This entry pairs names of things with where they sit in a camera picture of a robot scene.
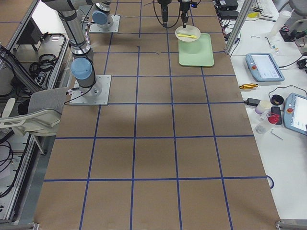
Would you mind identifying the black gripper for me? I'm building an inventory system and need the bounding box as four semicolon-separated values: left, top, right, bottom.
178;0;201;28
157;0;172;27

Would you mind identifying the white round plate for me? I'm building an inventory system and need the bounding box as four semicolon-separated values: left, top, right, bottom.
175;25;201;42

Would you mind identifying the yellow plastic fork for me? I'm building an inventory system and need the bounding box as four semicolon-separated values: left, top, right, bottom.
177;34;197;39

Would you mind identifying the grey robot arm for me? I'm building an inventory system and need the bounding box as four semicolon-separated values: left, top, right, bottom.
45;0;171;104
92;0;201;29

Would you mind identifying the light green tray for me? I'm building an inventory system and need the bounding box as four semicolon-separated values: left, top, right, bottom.
178;33;214;67

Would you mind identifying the gold metal cylinder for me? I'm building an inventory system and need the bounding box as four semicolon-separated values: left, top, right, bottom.
239;83;259;90

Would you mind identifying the far blue teach pendant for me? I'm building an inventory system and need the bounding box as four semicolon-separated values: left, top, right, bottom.
245;53;284;82

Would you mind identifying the blue teach pendant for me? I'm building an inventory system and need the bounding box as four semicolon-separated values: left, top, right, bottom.
245;53;284;82
283;93;307;136

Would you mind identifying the black power adapter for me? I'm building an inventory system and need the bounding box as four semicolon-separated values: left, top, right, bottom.
243;98;260;107

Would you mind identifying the near blue teach pendant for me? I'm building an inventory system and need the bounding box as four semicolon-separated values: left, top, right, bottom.
283;93;307;136

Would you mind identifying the grey office chair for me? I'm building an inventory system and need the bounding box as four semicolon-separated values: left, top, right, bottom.
0;87;69;155

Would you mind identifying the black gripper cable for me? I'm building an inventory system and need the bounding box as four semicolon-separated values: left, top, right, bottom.
153;0;181;29

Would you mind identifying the aluminium frame post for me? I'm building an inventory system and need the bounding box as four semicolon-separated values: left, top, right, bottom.
224;0;254;54

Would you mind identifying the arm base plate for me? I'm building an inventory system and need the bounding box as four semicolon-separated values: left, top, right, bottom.
89;14;120;34
69;75;111;106

